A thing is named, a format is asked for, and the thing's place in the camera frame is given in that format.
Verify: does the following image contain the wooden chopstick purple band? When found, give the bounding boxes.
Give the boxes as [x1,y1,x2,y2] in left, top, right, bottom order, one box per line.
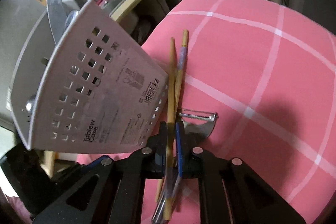
[154,29,190,204]

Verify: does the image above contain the plain wooden chopstick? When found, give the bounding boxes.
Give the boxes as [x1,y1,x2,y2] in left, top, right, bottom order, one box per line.
[163,38,176,221]

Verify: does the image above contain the steel kitchen knife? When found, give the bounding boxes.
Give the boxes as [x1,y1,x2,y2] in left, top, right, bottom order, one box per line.
[46,0,67,44]

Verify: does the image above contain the grey perforated utensil holder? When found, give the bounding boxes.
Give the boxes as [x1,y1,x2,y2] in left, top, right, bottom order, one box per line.
[10,0,167,154]

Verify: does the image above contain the steel vegetable peeler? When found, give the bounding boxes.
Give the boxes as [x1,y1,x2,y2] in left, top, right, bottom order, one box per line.
[177,109,219,140]

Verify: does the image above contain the pink checked tablecloth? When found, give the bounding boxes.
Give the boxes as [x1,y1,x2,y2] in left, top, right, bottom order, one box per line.
[75,0,336,224]

